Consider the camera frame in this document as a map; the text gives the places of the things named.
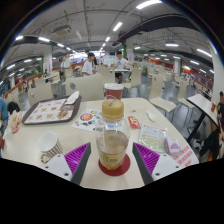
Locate crumpled white tissue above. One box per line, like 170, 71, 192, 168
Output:
145, 109, 158, 123

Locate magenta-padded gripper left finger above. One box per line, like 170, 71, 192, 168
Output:
42, 142, 93, 186

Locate white paper napkin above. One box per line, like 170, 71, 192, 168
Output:
64, 90, 81, 106

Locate beige canteen chairs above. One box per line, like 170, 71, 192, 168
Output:
9, 64, 201, 114

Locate red paper cup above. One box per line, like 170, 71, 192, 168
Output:
103, 82, 125, 101

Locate flat round red coaster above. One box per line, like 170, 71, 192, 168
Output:
98, 153, 132, 177

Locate brown food tray, paper liner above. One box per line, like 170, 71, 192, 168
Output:
21, 95, 83, 126

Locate ceiling lights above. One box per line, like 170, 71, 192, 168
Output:
6, 0, 218, 73

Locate small red snack packet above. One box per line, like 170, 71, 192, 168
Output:
127, 115, 142, 130

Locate ceiling air conditioner unit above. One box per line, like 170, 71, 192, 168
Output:
51, 24, 73, 37

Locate clear plastic packet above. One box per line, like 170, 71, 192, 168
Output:
138, 123, 169, 154

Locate beige dining table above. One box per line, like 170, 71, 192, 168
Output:
186, 93, 219, 143

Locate person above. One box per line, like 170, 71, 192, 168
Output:
81, 52, 97, 77
199, 90, 224, 161
111, 50, 131, 84
0, 96, 9, 129
60, 53, 73, 70

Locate purple tissue pack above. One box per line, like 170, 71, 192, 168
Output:
164, 135, 182, 156

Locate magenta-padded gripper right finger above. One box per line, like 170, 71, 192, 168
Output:
131, 142, 183, 186

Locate plastic bag of food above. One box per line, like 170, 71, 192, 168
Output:
7, 109, 24, 134

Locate white checkered mug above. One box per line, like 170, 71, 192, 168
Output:
37, 130, 64, 164

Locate colourful printed flyer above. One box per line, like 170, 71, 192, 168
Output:
70, 108, 104, 132

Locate black backpack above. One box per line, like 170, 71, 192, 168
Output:
7, 100, 21, 114

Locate clear tea bottle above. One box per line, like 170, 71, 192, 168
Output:
95, 98, 131, 171

